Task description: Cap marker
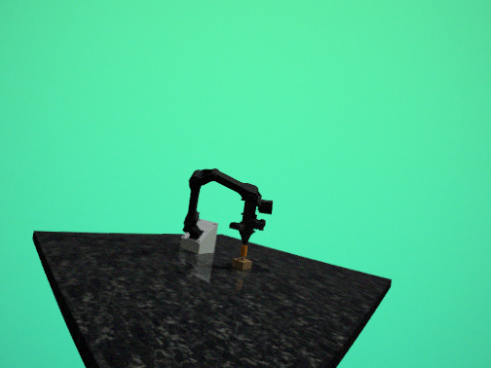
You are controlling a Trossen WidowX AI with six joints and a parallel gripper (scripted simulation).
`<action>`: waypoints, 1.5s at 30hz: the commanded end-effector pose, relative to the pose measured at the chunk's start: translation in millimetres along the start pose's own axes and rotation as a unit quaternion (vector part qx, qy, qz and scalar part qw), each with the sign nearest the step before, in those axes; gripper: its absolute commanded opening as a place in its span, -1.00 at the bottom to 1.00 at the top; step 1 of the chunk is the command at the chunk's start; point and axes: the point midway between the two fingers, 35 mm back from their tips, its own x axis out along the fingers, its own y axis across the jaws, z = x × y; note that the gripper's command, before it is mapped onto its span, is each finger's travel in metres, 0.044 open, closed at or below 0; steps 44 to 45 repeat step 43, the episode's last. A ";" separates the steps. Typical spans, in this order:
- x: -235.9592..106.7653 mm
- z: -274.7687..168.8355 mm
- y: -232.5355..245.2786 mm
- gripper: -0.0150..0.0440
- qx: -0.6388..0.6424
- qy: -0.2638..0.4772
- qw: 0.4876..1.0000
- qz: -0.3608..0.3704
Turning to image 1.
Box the tan wooden block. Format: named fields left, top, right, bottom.
left=232, top=258, right=252, bottom=271

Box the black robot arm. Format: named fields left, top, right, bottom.
left=182, top=168, right=273, bottom=239

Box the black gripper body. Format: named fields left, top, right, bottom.
left=229, top=211, right=257, bottom=232

